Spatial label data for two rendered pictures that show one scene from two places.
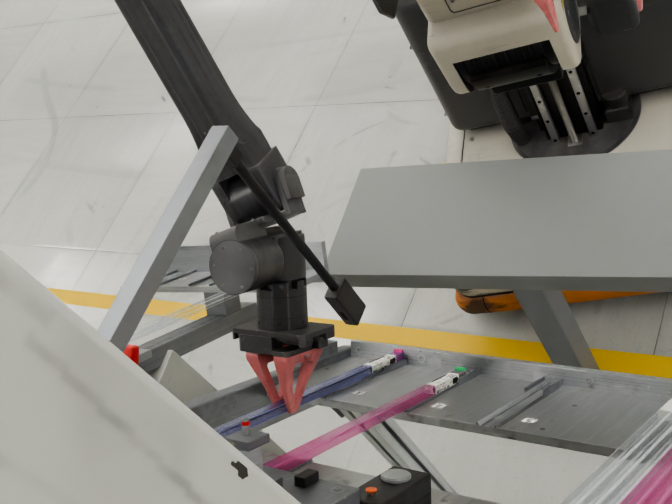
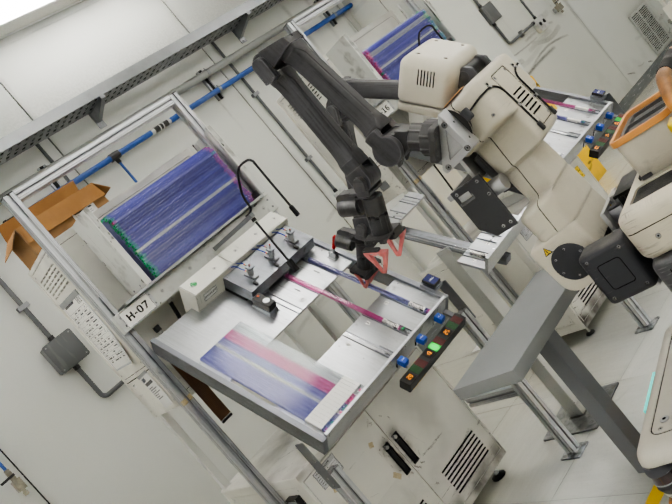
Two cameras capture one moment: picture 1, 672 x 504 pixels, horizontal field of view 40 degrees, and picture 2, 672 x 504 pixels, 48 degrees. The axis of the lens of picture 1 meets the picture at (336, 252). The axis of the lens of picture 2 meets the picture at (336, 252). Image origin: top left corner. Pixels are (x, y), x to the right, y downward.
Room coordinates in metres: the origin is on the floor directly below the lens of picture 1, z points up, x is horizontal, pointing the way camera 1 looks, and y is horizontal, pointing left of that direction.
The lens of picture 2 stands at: (0.83, -2.44, 1.28)
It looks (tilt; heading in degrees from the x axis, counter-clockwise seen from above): 5 degrees down; 93
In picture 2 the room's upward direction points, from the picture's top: 40 degrees counter-clockwise
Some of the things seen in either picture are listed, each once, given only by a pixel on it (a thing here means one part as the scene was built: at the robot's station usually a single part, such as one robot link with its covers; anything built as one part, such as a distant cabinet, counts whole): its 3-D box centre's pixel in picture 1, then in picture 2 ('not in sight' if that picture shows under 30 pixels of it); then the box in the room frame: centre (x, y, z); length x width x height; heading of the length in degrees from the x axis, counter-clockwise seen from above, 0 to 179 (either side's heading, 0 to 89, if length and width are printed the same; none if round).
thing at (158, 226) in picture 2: not in sight; (178, 212); (0.33, 0.29, 1.52); 0.51 x 0.13 x 0.27; 39
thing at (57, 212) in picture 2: not in sight; (81, 197); (0.06, 0.46, 1.82); 0.68 x 0.30 x 0.20; 39
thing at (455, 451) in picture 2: not in sight; (367, 477); (0.21, 0.35, 0.31); 0.70 x 0.65 x 0.62; 39
